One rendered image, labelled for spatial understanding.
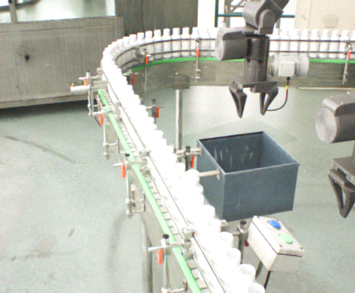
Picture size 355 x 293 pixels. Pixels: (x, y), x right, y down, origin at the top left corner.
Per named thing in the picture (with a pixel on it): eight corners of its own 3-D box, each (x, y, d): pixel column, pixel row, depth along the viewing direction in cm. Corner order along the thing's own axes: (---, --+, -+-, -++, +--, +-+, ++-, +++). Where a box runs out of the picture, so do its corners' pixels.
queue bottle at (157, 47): (157, 55, 298) (157, 28, 290) (164, 58, 294) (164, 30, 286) (150, 57, 294) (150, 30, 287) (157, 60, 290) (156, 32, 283)
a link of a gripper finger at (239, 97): (226, 113, 126) (228, 78, 122) (251, 110, 128) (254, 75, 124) (237, 123, 120) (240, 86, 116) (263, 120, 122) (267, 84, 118)
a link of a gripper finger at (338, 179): (378, 222, 84) (390, 174, 80) (343, 229, 82) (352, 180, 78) (355, 202, 90) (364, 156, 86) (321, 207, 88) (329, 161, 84)
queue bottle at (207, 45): (211, 54, 302) (212, 27, 295) (208, 57, 297) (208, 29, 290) (201, 53, 304) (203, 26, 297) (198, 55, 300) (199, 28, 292)
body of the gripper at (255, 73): (229, 83, 122) (231, 54, 119) (266, 79, 125) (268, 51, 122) (240, 91, 117) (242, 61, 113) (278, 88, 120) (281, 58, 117)
